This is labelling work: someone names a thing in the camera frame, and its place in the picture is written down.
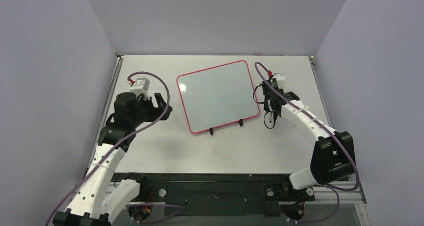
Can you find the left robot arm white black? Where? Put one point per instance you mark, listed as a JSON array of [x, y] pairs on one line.
[[90, 206]]

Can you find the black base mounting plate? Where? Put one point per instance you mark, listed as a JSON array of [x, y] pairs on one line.
[[219, 195]]

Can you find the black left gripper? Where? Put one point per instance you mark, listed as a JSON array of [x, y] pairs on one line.
[[156, 111]]

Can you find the pink framed whiteboard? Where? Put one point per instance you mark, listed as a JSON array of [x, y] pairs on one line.
[[218, 96]]

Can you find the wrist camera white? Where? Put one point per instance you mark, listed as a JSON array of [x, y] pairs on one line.
[[279, 77], [140, 86]]

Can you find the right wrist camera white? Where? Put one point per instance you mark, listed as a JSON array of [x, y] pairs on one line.
[[279, 77]]

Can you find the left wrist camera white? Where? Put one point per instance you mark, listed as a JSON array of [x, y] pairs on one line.
[[140, 86]]

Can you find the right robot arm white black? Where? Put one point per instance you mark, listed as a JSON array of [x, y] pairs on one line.
[[333, 155]]

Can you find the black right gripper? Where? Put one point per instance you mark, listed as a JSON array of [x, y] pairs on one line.
[[276, 103]]

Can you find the aluminium extrusion rail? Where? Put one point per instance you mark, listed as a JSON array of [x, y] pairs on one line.
[[327, 196]]

